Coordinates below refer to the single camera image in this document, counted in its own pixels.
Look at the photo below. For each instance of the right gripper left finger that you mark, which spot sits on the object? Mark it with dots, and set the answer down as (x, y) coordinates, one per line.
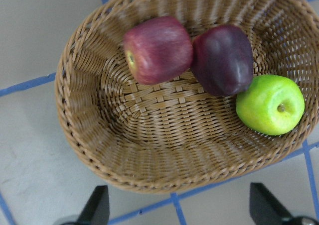
(96, 210)

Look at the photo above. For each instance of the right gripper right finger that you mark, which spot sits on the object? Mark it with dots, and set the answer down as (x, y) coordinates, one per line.
(266, 209)

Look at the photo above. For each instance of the green apple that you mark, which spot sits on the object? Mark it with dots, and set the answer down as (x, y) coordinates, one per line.
(273, 105)

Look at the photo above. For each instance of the dark red apple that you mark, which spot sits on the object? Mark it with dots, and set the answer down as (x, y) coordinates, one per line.
(223, 60)

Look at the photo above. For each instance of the bright red apple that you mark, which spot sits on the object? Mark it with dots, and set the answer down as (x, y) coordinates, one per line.
(158, 50)

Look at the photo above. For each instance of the wicker basket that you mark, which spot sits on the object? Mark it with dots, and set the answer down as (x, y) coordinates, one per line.
(174, 136)

